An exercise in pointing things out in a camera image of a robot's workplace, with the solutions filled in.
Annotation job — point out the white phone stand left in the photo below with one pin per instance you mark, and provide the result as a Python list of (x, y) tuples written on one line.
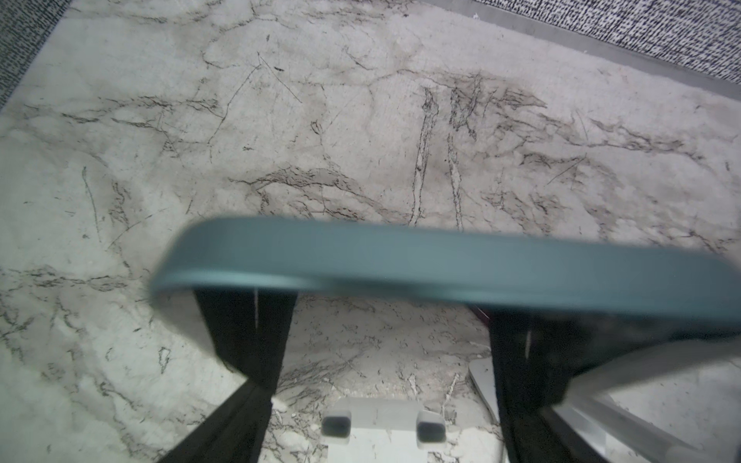
[(394, 430)]

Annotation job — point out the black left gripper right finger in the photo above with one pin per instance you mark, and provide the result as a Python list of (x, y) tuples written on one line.
[(534, 360)]

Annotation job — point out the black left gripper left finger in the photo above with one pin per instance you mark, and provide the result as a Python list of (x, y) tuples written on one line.
[(247, 330)]

